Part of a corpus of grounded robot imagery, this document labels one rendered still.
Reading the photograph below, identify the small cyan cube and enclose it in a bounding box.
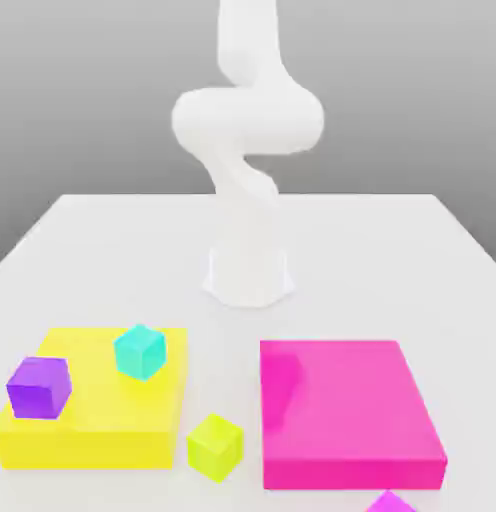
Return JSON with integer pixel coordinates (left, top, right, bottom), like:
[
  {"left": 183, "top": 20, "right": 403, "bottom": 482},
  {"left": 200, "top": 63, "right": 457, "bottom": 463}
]
[{"left": 112, "top": 323, "right": 168, "bottom": 382}]

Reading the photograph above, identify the small lime cube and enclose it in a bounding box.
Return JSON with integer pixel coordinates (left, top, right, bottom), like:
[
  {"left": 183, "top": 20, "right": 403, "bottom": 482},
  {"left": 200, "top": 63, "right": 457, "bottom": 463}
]
[{"left": 185, "top": 412, "right": 245, "bottom": 484}]

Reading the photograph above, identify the small purple cube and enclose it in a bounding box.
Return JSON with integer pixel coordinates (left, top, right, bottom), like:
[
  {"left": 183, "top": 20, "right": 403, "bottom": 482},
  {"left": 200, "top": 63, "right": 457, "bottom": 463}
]
[{"left": 5, "top": 356, "right": 74, "bottom": 421}]

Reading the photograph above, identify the small magenta cube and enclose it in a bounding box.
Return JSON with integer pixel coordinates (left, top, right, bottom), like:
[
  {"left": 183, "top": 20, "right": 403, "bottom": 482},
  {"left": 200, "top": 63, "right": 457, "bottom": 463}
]
[{"left": 365, "top": 490, "right": 417, "bottom": 512}]

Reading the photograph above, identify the large pink box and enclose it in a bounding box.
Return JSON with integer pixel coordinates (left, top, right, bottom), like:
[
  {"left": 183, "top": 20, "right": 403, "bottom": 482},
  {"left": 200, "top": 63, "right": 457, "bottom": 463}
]
[{"left": 259, "top": 339, "right": 449, "bottom": 491}]

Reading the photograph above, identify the large yellow box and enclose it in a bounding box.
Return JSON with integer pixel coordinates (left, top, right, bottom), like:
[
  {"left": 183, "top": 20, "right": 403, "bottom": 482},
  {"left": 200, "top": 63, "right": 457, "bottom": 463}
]
[{"left": 0, "top": 327, "right": 189, "bottom": 471}]

